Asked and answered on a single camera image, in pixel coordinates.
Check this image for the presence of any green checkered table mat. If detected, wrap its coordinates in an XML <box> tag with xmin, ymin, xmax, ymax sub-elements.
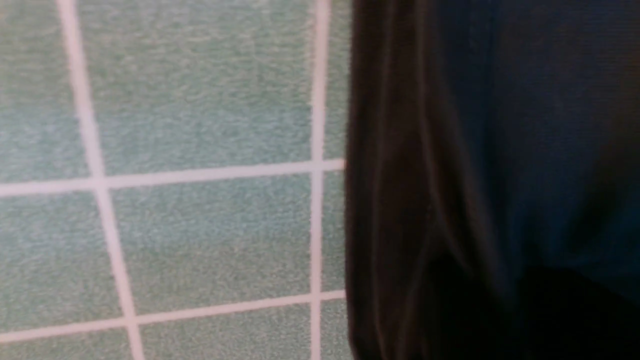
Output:
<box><xmin>0</xmin><ymin>0</ymin><xmax>351</xmax><ymax>360</ymax></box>

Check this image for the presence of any dark gray long-sleeve top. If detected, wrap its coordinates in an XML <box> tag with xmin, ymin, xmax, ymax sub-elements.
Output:
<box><xmin>345</xmin><ymin>0</ymin><xmax>640</xmax><ymax>360</ymax></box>

